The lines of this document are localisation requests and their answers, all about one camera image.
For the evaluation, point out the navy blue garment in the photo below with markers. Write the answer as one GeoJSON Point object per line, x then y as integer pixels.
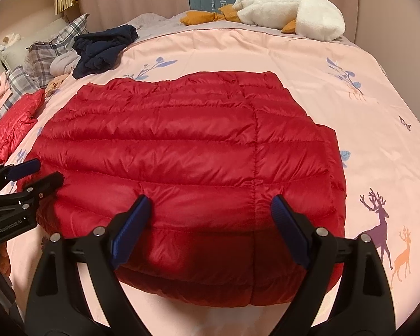
{"type": "Point", "coordinates": [101, 49]}

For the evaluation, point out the small white plush toy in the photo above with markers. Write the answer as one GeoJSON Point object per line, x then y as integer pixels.
{"type": "Point", "coordinates": [0, 47]}

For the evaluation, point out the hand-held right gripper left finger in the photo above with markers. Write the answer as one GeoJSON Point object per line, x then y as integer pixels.
{"type": "Point", "coordinates": [133, 224]}

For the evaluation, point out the cream pillow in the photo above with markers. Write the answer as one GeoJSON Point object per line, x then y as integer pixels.
{"type": "Point", "coordinates": [35, 35]}

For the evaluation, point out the grey bedsheet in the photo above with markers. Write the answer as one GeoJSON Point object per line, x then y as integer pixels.
{"type": "Point", "coordinates": [161, 22]}

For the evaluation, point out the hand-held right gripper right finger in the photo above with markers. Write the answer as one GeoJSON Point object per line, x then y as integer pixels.
{"type": "Point", "coordinates": [287, 227]}

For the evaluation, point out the plaid cloth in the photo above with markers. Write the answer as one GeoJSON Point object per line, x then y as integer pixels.
{"type": "Point", "coordinates": [19, 84]}

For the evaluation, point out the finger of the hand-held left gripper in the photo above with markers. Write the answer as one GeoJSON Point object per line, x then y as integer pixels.
{"type": "Point", "coordinates": [45, 183]}
{"type": "Point", "coordinates": [22, 168]}

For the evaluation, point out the white goose plush toy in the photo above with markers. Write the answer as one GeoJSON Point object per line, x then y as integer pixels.
{"type": "Point", "coordinates": [294, 10]}

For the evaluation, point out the pale grey garment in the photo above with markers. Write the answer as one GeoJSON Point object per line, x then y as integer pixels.
{"type": "Point", "coordinates": [63, 65]}

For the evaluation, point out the plaid pillow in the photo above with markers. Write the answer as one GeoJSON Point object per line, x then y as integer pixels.
{"type": "Point", "coordinates": [52, 49]}

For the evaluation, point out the pink printed quilt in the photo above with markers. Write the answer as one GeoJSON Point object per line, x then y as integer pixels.
{"type": "Point", "coordinates": [371, 112]}

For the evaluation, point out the small red down jacket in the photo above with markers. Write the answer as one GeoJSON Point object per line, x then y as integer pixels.
{"type": "Point", "coordinates": [14, 122]}

